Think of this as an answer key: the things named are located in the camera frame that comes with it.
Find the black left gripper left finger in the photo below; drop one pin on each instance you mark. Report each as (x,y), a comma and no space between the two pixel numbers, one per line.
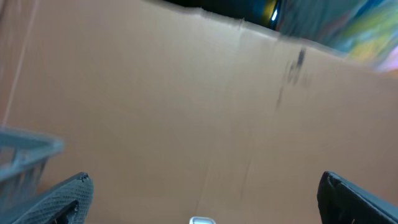
(67,202)

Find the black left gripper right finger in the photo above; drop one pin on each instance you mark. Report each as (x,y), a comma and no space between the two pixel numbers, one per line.
(342,202)

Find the white barcode scanner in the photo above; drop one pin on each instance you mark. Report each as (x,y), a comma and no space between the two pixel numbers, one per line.
(201,220)

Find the grey plastic mesh basket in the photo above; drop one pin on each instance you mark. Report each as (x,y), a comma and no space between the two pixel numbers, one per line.
(23,158)

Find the brown cardboard panel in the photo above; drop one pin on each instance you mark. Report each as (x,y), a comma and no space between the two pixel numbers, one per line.
(177,113)

